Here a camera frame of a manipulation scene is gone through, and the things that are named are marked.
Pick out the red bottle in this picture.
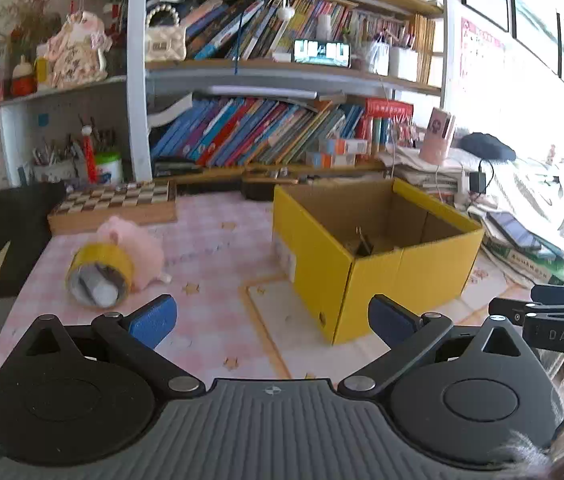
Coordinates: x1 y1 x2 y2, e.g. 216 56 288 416
81 125 98 184

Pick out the pink cylindrical holder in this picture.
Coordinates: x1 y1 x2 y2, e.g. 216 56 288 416
419 108 454 166

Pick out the white cylinder inside tape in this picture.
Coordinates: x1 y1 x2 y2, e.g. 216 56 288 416
77 268 118 309

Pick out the dark brown wooden case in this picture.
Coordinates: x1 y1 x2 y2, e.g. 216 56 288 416
241 174 299 202

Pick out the white bookshelf unit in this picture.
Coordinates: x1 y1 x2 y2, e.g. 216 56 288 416
0 0 452 196

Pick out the black hat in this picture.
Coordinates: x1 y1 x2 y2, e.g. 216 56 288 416
459 132 516 162

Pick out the black charger adapter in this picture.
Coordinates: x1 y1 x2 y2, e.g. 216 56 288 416
468 159 495 195

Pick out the orange white small box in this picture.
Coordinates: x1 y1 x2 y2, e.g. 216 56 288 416
319 139 369 156

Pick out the smartphone on shelf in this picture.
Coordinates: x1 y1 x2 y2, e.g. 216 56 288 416
292 39 350 68

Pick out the yellow cardboard box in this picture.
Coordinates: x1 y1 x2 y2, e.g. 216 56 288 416
272 179 484 344

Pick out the pink checkered tablecloth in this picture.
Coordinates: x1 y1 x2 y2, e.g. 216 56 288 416
0 193 529 386

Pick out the black Yamaha keyboard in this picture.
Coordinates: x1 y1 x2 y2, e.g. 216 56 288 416
0 183 65 298

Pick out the green lid white jar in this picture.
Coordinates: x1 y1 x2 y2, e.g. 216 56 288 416
96 151 124 185

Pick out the smartphone on books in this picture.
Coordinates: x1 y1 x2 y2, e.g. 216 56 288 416
487 211 542 252

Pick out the pink cat figurine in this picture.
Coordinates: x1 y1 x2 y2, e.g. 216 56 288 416
44 11 113 89

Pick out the white pen holder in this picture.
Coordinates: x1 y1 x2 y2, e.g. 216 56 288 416
34 159 77 183

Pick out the white quilted handbag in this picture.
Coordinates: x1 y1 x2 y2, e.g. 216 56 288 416
144 3 186 63

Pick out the green dictionary book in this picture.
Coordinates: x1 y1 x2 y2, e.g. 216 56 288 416
482 238 564 287

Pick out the wooden chess board box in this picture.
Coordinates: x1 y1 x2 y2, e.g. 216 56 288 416
48 181 177 235

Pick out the pink plush pig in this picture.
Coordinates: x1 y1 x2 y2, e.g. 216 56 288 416
96 216 171 292

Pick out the yellow tape roll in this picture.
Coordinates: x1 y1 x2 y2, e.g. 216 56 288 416
66 243 133 310

